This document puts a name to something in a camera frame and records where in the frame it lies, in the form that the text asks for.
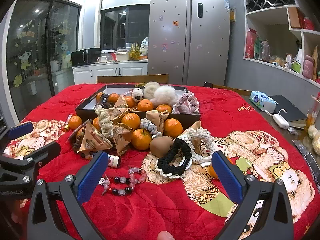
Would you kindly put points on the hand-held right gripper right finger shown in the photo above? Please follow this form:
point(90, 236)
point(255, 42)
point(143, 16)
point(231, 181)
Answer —
point(226, 177)

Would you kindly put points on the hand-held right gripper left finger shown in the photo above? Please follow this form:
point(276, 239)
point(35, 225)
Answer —
point(92, 177)

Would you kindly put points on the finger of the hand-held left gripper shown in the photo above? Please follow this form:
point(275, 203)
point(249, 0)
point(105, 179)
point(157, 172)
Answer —
point(20, 130)
point(42, 152)

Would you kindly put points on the black scrunchie with white trim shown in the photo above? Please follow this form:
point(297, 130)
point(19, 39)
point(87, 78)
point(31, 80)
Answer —
point(175, 150)

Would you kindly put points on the black shallow cardboard box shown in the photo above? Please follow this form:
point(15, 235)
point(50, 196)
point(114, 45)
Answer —
point(192, 118)

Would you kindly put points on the dark wooden desktop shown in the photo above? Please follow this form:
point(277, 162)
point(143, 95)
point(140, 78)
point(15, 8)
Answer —
point(296, 136)

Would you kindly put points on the person's right hand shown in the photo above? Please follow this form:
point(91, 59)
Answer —
point(165, 236)

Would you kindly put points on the dark cosmetic tube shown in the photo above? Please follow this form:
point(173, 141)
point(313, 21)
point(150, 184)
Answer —
point(87, 155)

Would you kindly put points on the white red cosmetic tube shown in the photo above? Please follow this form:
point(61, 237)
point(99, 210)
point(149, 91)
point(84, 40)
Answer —
point(114, 160)

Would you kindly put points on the small gold tube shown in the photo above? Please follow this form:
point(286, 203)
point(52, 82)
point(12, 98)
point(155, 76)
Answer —
point(65, 128)

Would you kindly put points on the pile of brown triangular packets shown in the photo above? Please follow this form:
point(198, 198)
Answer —
point(92, 140)

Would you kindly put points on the red lipstick tube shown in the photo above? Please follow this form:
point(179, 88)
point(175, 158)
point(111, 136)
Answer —
point(68, 119)

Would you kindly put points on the large white lace scrunchie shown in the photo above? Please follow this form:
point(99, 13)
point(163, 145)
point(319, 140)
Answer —
point(200, 135)

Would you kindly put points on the cream knitted scrunchie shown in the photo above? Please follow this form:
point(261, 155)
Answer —
point(103, 120)

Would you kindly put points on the pile of mandarin oranges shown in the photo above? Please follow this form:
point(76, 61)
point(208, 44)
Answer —
point(131, 120)

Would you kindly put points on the red printed blanket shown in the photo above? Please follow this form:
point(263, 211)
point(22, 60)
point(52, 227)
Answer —
point(162, 210)

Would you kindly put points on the dark brown hair claw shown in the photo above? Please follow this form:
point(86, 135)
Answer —
point(103, 102)

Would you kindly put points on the glass sliding door with stickers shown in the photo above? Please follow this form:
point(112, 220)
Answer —
point(30, 55)

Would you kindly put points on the pink knitted scrunchie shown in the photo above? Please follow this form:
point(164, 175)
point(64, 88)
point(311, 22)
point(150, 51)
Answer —
point(186, 102)

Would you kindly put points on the blue printed tissue pack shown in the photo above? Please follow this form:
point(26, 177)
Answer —
point(262, 100)

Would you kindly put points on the small black device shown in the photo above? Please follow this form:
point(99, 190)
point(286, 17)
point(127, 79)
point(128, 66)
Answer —
point(208, 84)

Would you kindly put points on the pale yellow plush toy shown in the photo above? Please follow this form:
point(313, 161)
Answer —
point(315, 140)

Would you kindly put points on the black microwave oven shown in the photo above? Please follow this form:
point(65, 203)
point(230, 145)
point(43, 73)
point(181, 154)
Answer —
point(85, 57)

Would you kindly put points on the white kitchen cabinet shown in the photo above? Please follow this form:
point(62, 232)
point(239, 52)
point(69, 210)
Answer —
point(107, 72)

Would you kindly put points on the white fluffy plush toy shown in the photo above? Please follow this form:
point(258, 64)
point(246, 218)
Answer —
point(163, 95)

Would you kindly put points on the beige fluffy scrunchie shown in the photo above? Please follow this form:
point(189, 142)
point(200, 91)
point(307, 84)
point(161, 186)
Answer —
point(150, 90)

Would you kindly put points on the white mug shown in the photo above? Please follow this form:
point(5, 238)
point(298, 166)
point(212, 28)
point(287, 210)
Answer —
point(102, 59)

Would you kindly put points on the white plastic tub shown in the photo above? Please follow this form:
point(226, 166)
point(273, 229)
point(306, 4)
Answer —
point(122, 57)

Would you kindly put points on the yellow oil bottle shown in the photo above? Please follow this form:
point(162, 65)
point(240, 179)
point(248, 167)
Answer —
point(137, 51)
point(132, 52)

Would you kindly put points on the red gift box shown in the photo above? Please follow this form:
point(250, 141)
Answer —
point(250, 45)

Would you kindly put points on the silver double-door refrigerator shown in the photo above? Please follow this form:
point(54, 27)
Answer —
point(175, 50)

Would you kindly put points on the pink pouch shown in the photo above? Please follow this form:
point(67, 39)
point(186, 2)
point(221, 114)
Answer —
point(308, 66)

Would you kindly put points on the clear plastic bag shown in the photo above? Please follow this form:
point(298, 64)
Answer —
point(144, 46)

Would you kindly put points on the dark kitchen window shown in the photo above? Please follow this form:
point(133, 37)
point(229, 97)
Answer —
point(135, 25)

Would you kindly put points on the brown cardboard box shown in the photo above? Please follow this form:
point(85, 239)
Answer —
point(295, 17)

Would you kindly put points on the white wall shelf unit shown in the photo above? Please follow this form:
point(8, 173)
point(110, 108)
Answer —
point(268, 12)

